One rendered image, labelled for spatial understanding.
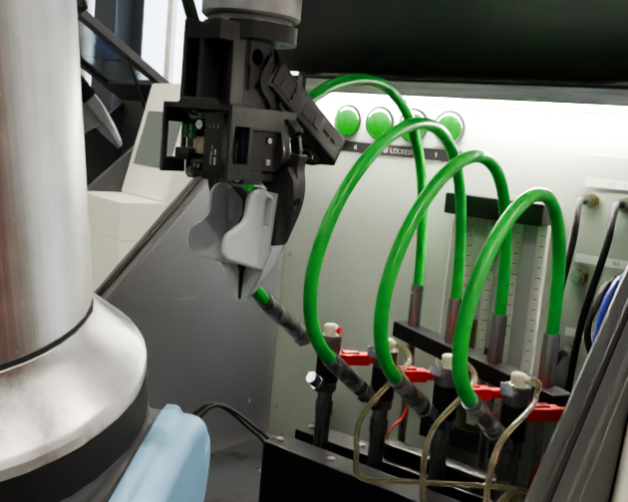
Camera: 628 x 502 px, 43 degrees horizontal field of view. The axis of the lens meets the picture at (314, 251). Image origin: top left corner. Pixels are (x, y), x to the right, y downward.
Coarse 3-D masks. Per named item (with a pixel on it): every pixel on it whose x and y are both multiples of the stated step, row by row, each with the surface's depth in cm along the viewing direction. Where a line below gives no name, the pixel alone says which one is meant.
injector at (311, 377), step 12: (324, 336) 95; (336, 348) 95; (312, 372) 95; (324, 372) 96; (312, 384) 95; (324, 384) 96; (336, 384) 97; (324, 396) 97; (324, 408) 97; (324, 420) 97; (324, 432) 97; (324, 444) 98
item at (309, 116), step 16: (272, 80) 60; (288, 80) 62; (288, 96) 62; (304, 96) 63; (304, 112) 64; (320, 112) 65; (304, 128) 64; (320, 128) 66; (304, 144) 67; (320, 144) 66; (336, 144) 67; (320, 160) 68
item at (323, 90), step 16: (336, 80) 89; (352, 80) 91; (368, 80) 93; (384, 80) 96; (320, 96) 87; (400, 96) 99; (400, 112) 102; (416, 144) 105; (416, 160) 106; (416, 256) 111; (416, 272) 111; (416, 288) 111
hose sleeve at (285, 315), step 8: (272, 304) 85; (280, 304) 87; (264, 312) 86; (272, 312) 86; (280, 312) 87; (288, 312) 88; (280, 320) 87; (288, 320) 88; (296, 320) 89; (288, 328) 89; (296, 328) 89; (296, 336) 90
